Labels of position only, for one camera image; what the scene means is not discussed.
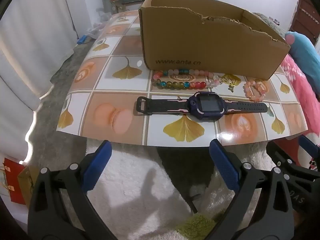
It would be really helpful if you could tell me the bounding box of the red gift bag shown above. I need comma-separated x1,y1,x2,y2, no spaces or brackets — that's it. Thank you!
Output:
2,158,27,204

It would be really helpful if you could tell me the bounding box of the wooden chair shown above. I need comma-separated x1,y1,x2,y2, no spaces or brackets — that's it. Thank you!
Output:
112,0,150,13

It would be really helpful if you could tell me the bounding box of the green patterned quilt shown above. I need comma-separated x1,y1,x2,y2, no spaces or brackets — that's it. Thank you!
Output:
252,12,283,29

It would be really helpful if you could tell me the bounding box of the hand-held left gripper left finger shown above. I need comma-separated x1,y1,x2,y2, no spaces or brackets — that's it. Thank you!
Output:
27,140,113,240

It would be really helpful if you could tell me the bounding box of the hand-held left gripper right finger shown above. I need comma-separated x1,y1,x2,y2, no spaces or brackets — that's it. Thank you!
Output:
209,139,294,240

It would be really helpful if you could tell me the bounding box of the purple smartwatch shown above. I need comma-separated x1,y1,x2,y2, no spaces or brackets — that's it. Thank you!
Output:
136,91,268,122

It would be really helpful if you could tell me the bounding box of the brown cardboard box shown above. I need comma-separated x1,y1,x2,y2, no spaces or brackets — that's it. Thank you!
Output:
138,0,291,80

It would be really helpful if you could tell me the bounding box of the pink bead bracelet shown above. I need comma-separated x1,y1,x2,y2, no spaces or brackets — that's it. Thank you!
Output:
243,79,266,102

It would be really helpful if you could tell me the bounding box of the brown paper bag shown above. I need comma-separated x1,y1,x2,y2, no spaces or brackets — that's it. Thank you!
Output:
17,166,38,205

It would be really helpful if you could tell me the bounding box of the brown door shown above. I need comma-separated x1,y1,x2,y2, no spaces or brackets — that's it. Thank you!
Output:
290,0,320,45

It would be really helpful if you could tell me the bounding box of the white curtain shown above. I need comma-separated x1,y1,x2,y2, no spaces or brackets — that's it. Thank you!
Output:
0,0,83,160

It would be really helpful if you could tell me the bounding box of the pink floral blanket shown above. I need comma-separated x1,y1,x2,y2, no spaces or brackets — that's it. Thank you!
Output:
280,54,320,135

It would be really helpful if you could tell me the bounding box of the blue pillow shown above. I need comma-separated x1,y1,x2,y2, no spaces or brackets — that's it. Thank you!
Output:
285,31,320,93

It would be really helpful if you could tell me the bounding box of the multicolour bead bracelet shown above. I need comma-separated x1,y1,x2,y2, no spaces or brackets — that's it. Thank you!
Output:
153,68,215,90

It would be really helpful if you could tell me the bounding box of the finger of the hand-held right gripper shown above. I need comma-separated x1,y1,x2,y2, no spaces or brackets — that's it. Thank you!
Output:
266,144,304,178
299,135,320,160

